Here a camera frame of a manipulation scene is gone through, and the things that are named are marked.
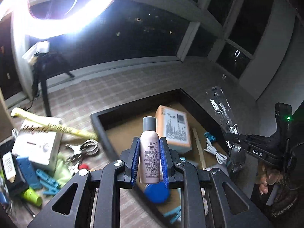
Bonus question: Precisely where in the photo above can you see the blue clothes peg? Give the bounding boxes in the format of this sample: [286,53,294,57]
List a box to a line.
[163,206,181,224]

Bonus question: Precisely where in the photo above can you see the white ring light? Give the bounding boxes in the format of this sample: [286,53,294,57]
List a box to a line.
[0,0,125,40]

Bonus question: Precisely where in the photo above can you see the person's right hand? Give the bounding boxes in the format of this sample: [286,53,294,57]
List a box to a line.
[255,161,284,196]

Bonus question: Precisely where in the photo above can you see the light stand tripod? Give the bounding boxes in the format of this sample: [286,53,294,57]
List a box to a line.
[22,40,75,117]

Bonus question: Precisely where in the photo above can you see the white coiled cable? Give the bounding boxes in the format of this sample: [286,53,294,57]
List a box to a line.
[204,138,228,165]

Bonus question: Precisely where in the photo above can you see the white cardboard box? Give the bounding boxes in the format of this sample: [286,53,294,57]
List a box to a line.
[12,120,62,171]

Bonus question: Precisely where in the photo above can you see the green cleaning cloth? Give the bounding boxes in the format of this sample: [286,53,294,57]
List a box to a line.
[53,152,73,188]

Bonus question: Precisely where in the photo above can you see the teal clothes hanger clip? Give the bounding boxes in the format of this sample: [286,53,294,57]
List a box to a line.
[36,169,60,196]

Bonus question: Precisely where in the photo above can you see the black storage tray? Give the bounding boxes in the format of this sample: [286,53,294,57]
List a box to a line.
[89,88,253,228]

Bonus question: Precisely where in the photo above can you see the green tube bottle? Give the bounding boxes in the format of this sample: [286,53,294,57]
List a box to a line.
[20,187,42,207]

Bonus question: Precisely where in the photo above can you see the metal carabiner keys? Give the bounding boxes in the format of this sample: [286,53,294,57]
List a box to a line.
[65,139,99,164]

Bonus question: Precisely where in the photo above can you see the yellow folding ruler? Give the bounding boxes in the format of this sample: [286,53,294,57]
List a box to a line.
[11,107,98,141]

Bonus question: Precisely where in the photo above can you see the black wet wipes pack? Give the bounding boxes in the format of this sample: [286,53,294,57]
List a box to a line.
[1,139,29,197]

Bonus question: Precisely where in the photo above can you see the orange tissue pack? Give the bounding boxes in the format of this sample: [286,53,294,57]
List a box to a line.
[155,105,192,154]

